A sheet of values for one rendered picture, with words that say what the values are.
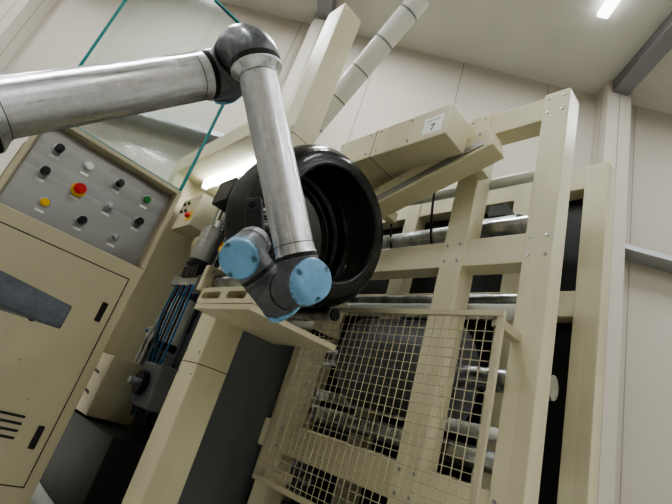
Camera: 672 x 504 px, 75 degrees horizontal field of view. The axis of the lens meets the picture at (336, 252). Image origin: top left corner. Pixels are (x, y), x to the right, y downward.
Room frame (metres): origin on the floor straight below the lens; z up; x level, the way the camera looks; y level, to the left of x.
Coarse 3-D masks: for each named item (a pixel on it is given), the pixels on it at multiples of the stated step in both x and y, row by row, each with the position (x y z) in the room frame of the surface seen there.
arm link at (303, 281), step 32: (224, 32) 0.77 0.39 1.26; (256, 32) 0.73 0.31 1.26; (256, 64) 0.75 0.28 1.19; (256, 96) 0.76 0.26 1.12; (256, 128) 0.79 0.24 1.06; (288, 128) 0.80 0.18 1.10; (256, 160) 0.82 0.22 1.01; (288, 160) 0.80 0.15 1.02; (288, 192) 0.81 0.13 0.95; (288, 224) 0.82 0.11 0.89; (288, 256) 0.83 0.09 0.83; (288, 288) 0.85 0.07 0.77; (320, 288) 0.85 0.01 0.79
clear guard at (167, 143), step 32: (128, 0) 1.41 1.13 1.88; (160, 0) 1.47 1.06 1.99; (192, 0) 1.53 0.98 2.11; (128, 32) 1.45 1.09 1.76; (160, 32) 1.51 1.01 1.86; (192, 32) 1.57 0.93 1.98; (96, 128) 1.50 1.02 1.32; (128, 128) 1.56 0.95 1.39; (160, 128) 1.62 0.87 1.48; (192, 128) 1.70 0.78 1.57; (160, 160) 1.66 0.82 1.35; (192, 160) 1.73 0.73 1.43
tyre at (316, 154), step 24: (312, 144) 1.28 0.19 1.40; (312, 168) 1.25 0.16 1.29; (336, 168) 1.33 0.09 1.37; (240, 192) 1.31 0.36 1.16; (312, 192) 1.60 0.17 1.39; (336, 192) 1.59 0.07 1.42; (360, 192) 1.51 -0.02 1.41; (240, 216) 1.30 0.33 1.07; (336, 216) 1.67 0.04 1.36; (360, 216) 1.59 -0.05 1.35; (336, 240) 1.71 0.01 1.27; (360, 240) 1.63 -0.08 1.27; (336, 264) 1.72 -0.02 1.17; (360, 264) 1.62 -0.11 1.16; (336, 288) 1.41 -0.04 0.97; (360, 288) 1.50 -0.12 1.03
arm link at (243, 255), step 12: (228, 240) 0.92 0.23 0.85; (240, 240) 0.90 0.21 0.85; (252, 240) 0.92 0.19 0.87; (264, 240) 0.99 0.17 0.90; (228, 252) 0.91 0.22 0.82; (240, 252) 0.91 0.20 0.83; (252, 252) 0.90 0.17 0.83; (264, 252) 0.95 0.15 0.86; (228, 264) 0.93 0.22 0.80; (240, 264) 0.92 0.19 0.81; (252, 264) 0.91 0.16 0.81; (264, 264) 0.94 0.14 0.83; (240, 276) 0.93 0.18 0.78; (252, 276) 0.94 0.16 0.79
